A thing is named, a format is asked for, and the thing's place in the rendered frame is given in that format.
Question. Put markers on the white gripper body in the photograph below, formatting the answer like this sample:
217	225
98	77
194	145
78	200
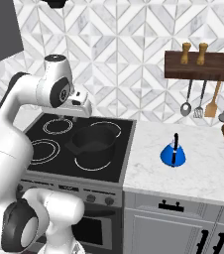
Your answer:
79	110

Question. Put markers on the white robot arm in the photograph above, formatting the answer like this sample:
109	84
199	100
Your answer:
8	155

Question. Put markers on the steel stove with black hob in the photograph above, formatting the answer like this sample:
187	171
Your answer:
124	149

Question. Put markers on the dark stove knob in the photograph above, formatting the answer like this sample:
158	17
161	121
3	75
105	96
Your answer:
90	198
19	188
109	200

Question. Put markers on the black cooking pot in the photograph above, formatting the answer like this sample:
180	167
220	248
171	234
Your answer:
94	140

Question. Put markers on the grey drawer front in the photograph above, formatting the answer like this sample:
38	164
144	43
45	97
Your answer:
140	200

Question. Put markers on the hanging steel spoon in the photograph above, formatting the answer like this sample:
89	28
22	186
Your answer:
185	108

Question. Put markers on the black range hood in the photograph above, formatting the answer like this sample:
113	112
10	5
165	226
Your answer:
54	3

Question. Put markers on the black glass oven door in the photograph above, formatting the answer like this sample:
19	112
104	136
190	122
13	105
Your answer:
97	231

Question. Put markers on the hanging steel slotted spatula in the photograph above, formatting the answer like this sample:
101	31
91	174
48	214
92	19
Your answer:
199	112

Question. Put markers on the wooden pepper mill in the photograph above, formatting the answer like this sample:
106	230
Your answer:
185	54
201	54

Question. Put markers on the hanging wooden spatula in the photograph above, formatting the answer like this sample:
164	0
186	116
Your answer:
211	109

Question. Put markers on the dark grey wall cupboard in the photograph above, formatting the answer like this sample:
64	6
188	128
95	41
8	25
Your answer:
1	29

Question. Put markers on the dark wooden wall shelf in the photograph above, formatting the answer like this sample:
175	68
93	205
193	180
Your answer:
216	67

